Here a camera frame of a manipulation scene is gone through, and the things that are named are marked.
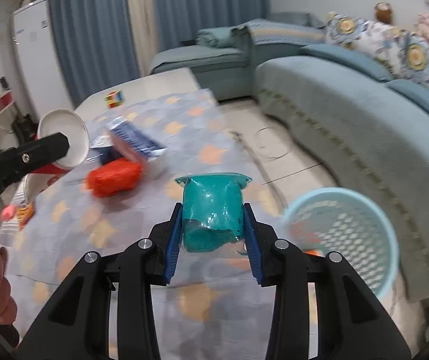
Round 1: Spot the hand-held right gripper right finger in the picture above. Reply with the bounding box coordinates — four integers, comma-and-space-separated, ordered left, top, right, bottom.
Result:
242, 202, 412, 360

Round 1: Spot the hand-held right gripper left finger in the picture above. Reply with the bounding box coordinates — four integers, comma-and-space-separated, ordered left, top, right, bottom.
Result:
16, 202, 183, 360

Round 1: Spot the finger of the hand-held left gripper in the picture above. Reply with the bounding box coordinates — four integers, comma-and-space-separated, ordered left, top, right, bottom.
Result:
0, 132, 70, 200

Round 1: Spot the teal plastic packet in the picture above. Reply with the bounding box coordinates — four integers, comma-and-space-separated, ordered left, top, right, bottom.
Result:
174, 172, 253, 254

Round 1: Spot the white red paper cup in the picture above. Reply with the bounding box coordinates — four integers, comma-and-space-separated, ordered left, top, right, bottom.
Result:
27, 109, 89, 175

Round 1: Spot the clear plastic wrapper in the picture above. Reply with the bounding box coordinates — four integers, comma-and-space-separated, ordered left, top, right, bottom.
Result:
87, 134, 115, 158

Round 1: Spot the orange-red packet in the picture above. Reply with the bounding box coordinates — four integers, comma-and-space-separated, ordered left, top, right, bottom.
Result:
87, 159, 144, 197

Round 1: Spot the light blue mesh basket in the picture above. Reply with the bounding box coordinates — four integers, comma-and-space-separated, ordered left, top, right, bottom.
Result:
282, 188, 400, 297

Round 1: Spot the blue white packet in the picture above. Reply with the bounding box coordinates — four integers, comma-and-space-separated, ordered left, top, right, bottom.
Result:
104, 118, 168, 166

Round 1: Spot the scale-pattern tablecloth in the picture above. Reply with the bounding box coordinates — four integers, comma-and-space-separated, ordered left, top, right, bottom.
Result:
0, 88, 312, 360

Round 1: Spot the white refrigerator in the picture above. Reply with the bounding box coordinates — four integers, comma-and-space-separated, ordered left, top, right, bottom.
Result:
12, 0, 74, 119

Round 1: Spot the colourful puzzle cube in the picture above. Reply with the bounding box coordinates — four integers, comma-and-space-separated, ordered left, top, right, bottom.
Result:
105, 90, 124, 109

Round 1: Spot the teal sofa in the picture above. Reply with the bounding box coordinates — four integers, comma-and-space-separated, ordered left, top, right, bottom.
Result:
150, 11, 429, 308

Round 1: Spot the beige curtain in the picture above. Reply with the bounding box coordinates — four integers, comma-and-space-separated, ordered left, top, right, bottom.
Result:
124, 0, 160, 79

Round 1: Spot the plain blue cushion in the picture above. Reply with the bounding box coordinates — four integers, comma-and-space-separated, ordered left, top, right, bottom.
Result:
300, 43, 395, 82
387, 79, 429, 136

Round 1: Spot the folded teal blanket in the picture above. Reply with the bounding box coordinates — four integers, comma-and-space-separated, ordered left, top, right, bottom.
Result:
195, 26, 238, 49

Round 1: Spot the teal striped armrest cover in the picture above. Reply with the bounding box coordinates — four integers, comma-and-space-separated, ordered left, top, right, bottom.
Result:
237, 19, 325, 46

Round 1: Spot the floral cushion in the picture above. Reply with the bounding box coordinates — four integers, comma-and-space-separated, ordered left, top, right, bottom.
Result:
372, 22, 429, 83
326, 11, 382, 59

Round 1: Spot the brown monkey plush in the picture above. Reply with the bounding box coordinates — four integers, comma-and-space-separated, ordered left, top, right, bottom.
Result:
374, 2, 393, 25

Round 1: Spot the pink pig plush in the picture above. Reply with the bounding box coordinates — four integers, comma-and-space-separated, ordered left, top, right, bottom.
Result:
415, 12, 429, 40

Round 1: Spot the thin cable loop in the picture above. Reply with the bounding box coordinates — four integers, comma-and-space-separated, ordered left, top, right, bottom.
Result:
255, 127, 293, 158

